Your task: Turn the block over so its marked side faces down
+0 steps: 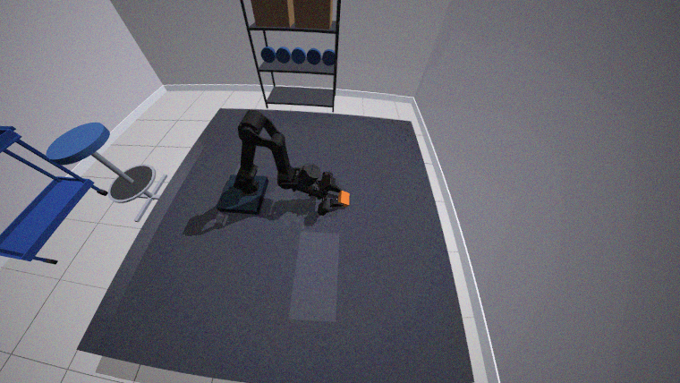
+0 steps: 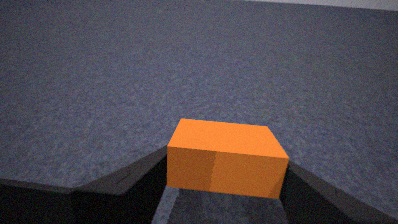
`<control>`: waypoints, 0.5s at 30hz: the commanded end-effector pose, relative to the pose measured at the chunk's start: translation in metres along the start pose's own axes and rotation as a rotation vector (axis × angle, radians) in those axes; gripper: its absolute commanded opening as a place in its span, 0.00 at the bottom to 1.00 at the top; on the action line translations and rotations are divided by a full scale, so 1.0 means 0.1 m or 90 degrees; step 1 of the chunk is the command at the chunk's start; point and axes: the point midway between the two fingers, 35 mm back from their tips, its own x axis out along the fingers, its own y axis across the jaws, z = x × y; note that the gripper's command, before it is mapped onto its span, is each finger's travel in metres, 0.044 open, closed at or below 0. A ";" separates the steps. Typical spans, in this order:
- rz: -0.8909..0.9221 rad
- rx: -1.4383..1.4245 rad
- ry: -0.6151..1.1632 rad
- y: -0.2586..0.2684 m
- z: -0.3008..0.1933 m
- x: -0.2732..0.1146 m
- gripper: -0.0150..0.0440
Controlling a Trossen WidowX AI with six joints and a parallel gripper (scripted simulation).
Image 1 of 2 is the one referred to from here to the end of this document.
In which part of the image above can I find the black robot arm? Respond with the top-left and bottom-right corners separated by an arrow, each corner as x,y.
234,109 -> 336,196

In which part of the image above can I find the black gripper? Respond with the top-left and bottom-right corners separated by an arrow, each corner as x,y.
308,181 -> 344,216

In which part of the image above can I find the orange block with dark square marking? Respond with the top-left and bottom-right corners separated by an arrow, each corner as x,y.
338,191 -> 349,207

